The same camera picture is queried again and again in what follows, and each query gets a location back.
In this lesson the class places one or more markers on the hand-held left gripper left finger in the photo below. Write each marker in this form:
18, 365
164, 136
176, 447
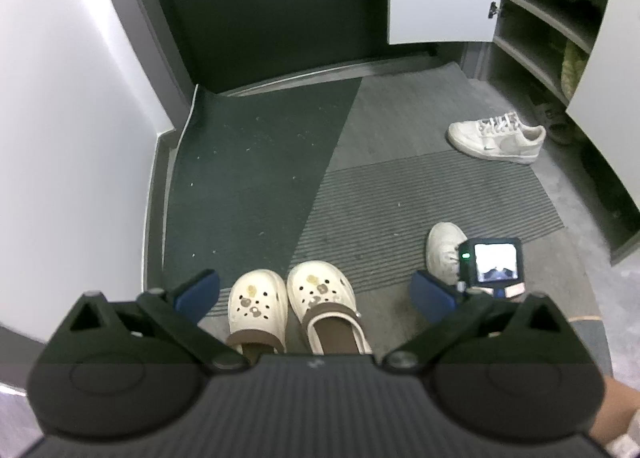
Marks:
200, 288

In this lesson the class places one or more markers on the brown slipper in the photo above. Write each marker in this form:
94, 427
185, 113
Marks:
552, 118

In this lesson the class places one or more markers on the yellow-green woven item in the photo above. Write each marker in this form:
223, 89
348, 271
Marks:
572, 71

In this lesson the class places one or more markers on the white low sneaker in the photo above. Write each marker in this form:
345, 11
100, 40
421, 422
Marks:
480, 138
440, 248

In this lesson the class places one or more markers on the grey ribbed doormat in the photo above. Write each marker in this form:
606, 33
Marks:
400, 198

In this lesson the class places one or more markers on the dark green entry door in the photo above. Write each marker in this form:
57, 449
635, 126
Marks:
280, 3

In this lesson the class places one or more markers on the grey door frame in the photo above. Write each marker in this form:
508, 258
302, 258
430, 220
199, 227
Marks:
145, 13

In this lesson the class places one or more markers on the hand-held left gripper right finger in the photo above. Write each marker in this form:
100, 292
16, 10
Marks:
432, 293

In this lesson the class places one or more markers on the metal cabinet hinge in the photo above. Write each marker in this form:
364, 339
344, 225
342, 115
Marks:
494, 9

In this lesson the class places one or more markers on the person's right forearm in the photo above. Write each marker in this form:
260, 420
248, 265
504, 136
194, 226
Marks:
617, 413

